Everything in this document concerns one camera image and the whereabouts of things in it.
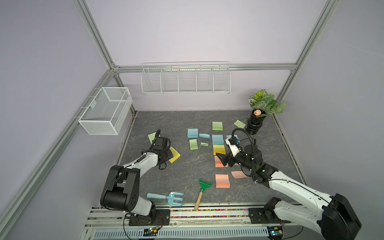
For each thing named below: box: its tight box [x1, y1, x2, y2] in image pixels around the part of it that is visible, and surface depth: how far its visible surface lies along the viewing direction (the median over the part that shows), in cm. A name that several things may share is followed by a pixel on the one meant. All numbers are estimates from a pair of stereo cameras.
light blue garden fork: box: [146, 191, 184, 206], surface depth 81 cm
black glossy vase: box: [245, 108, 267, 135], surface depth 103 cm
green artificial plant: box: [248, 89, 286, 117], surface depth 93 cm
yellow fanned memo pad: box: [168, 146, 181, 164], surface depth 96 cm
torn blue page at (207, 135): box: [199, 133, 210, 139], surface depth 108 cm
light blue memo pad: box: [187, 128, 199, 138], surface depth 110 cm
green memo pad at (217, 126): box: [212, 121, 223, 131], surface depth 111 cm
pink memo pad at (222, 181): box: [215, 174, 231, 189], surface depth 86 cm
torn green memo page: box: [234, 119, 246, 129], surface depth 115 cm
